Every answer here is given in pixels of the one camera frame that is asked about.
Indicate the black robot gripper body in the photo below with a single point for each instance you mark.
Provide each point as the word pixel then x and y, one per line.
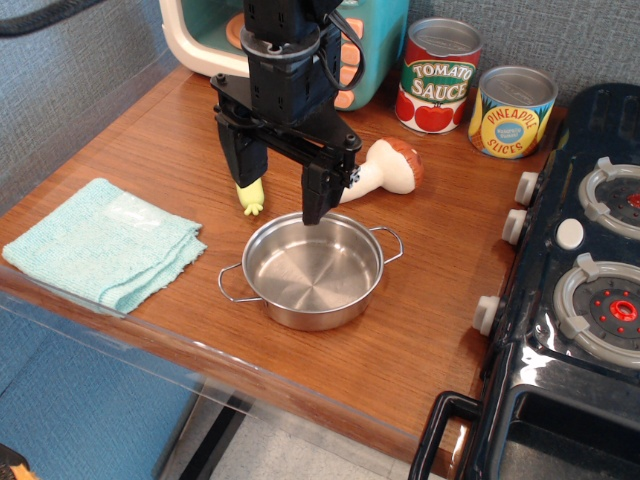
pixel 289 97

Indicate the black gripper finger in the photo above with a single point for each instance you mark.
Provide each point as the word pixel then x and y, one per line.
pixel 321 191
pixel 246 155

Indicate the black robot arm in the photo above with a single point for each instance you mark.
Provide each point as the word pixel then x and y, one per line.
pixel 278 20

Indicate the plush mushroom toy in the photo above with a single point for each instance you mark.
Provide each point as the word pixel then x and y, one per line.
pixel 391 164

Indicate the stainless steel pot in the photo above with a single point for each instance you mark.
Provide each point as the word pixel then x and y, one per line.
pixel 311 278

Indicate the yellow-green plush toy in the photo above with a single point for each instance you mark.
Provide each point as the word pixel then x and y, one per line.
pixel 251 198

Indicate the teal toy microwave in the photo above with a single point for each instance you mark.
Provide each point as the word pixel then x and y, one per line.
pixel 204 37

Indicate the tomato sauce can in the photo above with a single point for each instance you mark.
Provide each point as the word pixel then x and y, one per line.
pixel 440 63

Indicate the light blue folded cloth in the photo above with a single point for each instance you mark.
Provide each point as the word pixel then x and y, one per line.
pixel 106 246

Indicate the pineapple slices can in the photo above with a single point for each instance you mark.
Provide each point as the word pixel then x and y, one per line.
pixel 511 111

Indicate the black toy stove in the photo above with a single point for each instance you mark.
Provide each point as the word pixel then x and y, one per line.
pixel 560 396

